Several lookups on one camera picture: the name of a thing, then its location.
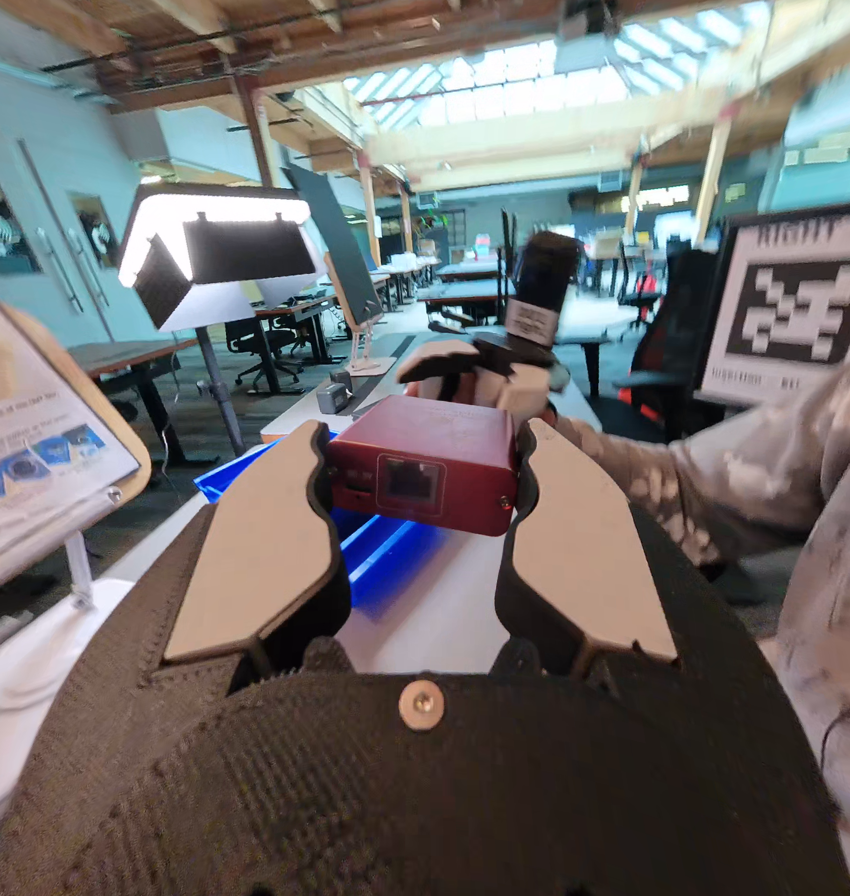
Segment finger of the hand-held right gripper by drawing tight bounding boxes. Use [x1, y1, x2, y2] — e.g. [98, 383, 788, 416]
[498, 364, 555, 421]
[397, 339, 483, 405]

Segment person's right forearm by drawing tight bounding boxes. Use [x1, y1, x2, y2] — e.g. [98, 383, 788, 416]
[554, 353, 850, 568]

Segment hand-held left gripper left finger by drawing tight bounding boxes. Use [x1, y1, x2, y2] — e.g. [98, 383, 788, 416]
[162, 420, 352, 676]

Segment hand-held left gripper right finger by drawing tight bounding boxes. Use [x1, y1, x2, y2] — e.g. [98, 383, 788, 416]
[495, 418, 680, 676]

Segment black office chair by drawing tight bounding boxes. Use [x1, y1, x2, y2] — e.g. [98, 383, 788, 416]
[225, 315, 307, 394]

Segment blue bin with black divider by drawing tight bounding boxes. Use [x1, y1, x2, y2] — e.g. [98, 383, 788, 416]
[194, 437, 443, 620]

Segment black framed marker board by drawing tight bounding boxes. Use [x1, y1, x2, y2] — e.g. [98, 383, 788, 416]
[696, 203, 850, 408]

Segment instruction sheet stand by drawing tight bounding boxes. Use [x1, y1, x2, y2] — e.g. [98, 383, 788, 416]
[0, 280, 153, 841]

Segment wooden desk black legs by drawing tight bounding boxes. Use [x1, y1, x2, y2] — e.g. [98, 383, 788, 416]
[253, 294, 342, 366]
[68, 339, 200, 469]

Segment black red gaming chair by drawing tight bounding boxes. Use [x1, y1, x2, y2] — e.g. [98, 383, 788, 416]
[612, 245, 721, 443]

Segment red ethernet splitter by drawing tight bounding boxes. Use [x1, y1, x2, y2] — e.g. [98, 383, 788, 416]
[324, 394, 520, 538]

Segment person's grey patterned hoodie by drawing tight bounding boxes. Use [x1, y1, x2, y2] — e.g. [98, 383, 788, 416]
[771, 483, 850, 896]

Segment softbox studio light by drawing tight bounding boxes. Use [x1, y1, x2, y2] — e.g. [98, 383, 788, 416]
[117, 183, 328, 459]

